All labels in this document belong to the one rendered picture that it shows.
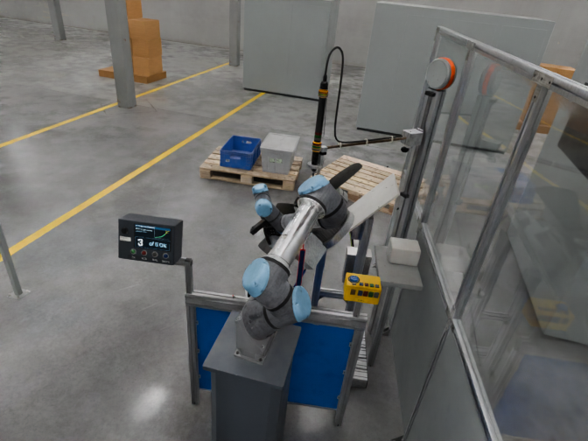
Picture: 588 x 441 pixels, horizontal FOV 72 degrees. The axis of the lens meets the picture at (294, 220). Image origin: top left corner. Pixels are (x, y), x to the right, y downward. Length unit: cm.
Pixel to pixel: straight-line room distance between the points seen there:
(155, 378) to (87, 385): 40
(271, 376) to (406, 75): 635
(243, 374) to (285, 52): 821
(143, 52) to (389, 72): 534
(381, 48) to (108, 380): 617
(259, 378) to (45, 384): 176
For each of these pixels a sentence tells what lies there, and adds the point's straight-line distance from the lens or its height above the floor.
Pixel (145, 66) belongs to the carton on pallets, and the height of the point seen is 35.
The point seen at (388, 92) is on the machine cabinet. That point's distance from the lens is 745.
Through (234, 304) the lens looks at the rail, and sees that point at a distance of 207.
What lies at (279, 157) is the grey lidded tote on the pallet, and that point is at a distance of 500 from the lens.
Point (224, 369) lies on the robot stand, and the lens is 159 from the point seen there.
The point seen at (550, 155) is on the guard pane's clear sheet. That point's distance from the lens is 148.
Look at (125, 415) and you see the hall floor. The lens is 277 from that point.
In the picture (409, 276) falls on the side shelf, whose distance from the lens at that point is 240.
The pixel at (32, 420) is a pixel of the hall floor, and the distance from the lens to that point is 291.
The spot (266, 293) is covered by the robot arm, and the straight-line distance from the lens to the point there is 135.
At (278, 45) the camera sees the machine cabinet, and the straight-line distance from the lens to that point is 931.
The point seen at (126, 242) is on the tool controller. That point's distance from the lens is 198.
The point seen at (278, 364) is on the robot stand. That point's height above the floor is 100.
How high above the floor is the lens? 223
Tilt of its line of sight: 30 degrees down
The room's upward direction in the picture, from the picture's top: 6 degrees clockwise
